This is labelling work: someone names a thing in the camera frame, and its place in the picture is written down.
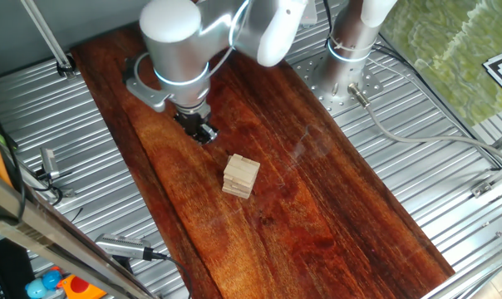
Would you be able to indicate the reddish brown wooden board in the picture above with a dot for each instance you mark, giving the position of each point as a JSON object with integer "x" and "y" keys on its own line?
{"x": 317, "y": 207}

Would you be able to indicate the black device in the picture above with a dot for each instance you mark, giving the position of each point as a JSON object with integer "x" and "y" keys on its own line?
{"x": 14, "y": 266}

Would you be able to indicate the silver support pole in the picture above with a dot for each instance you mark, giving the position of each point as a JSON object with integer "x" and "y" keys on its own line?
{"x": 42, "y": 29}

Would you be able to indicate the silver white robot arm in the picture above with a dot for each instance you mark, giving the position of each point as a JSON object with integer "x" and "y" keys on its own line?
{"x": 176, "y": 54}

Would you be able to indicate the orange emergency stop box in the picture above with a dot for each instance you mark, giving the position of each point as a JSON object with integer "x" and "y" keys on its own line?
{"x": 78, "y": 286}

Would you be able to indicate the silver camera mounting bracket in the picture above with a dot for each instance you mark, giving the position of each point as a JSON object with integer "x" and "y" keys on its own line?
{"x": 149, "y": 96}

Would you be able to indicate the silver depth camera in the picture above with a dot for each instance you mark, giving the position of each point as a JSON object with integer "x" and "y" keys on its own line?
{"x": 49, "y": 162}
{"x": 122, "y": 246}

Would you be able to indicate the white power strip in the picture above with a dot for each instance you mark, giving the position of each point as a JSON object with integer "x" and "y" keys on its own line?
{"x": 312, "y": 12}

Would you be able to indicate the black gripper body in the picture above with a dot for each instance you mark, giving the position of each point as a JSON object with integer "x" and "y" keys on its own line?
{"x": 193, "y": 122}

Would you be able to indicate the black pole clamp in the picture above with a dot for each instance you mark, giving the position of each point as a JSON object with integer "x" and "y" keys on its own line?
{"x": 66, "y": 68}

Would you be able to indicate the blue plastic toy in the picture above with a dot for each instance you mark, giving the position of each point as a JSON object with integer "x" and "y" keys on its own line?
{"x": 51, "y": 280}

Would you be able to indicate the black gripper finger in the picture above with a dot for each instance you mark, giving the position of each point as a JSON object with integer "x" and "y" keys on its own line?
{"x": 198, "y": 136}
{"x": 210, "y": 133}

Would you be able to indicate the green marbled panel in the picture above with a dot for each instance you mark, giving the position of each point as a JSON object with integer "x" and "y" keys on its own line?
{"x": 442, "y": 41}

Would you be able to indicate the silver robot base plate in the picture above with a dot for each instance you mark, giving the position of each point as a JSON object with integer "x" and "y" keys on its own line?
{"x": 337, "y": 106}

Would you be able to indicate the metal frame beam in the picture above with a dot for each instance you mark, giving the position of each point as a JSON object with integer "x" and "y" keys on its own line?
{"x": 47, "y": 236}

